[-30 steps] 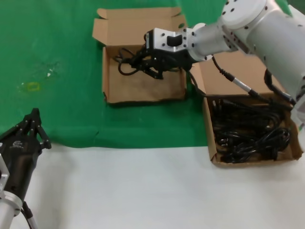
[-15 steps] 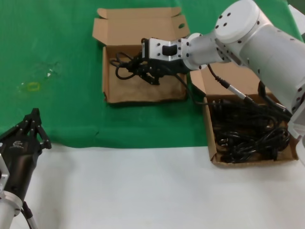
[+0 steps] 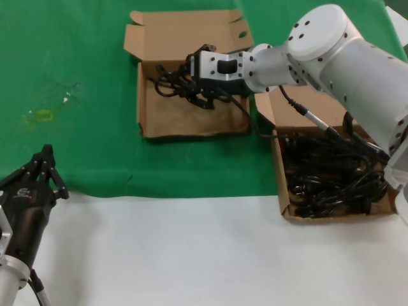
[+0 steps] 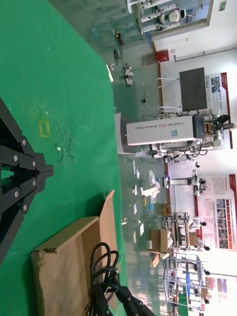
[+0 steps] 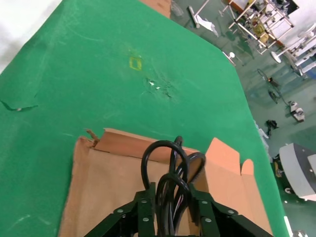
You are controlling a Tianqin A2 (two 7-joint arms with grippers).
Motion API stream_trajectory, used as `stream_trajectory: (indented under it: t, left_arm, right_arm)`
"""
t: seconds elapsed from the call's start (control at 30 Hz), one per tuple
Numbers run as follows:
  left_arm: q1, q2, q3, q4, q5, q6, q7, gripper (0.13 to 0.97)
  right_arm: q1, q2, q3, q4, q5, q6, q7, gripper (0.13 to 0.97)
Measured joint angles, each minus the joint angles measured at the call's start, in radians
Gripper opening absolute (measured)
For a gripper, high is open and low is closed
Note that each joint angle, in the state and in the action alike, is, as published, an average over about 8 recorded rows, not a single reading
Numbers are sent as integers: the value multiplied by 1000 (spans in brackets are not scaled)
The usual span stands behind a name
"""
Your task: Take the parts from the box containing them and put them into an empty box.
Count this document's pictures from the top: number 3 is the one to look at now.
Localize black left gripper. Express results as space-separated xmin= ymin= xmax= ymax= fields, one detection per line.
xmin=0 ymin=144 xmax=69 ymax=265

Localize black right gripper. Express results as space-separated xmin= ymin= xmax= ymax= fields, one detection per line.
xmin=186 ymin=43 xmax=256 ymax=111

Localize black power cable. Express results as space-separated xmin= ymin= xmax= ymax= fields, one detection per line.
xmin=147 ymin=63 xmax=278 ymax=140

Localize torn-edged open cardboard box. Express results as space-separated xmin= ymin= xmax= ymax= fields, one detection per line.
xmin=122 ymin=9 xmax=256 ymax=140

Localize green table cloth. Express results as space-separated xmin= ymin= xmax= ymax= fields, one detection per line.
xmin=0 ymin=0 xmax=408 ymax=200

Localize yellow tape square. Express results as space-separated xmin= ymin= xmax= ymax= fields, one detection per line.
xmin=36 ymin=110 xmax=54 ymax=124

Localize silver right wrist bracket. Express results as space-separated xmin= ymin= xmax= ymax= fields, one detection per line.
xmin=198 ymin=50 xmax=256 ymax=83

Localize silver wrist bracket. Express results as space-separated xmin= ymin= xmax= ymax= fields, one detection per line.
xmin=198 ymin=50 xmax=256 ymax=83
xmin=0 ymin=203 xmax=13 ymax=256

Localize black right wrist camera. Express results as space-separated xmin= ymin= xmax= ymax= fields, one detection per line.
xmin=186 ymin=53 xmax=201 ymax=79

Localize silver left wrist bracket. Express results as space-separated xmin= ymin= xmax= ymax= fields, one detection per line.
xmin=0 ymin=203 xmax=13 ymax=256

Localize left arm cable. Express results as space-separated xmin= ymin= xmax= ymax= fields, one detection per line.
xmin=28 ymin=269 xmax=52 ymax=306

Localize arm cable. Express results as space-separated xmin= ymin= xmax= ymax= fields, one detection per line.
xmin=28 ymin=269 xmax=52 ymax=306
xmin=277 ymin=84 xmax=391 ymax=162

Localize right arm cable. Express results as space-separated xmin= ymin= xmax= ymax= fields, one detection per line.
xmin=277 ymin=84 xmax=391 ymax=162

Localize tangled black power cables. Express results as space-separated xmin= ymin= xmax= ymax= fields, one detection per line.
xmin=280 ymin=126 xmax=391 ymax=220

